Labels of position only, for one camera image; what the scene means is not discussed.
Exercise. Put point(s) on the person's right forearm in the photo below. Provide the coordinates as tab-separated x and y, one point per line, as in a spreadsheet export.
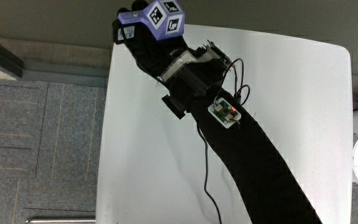
253	161

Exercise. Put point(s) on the white sensor circuit board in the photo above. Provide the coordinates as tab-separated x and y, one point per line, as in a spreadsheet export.
224	112

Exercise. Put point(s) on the person's right hand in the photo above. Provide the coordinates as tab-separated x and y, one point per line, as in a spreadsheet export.
149	53

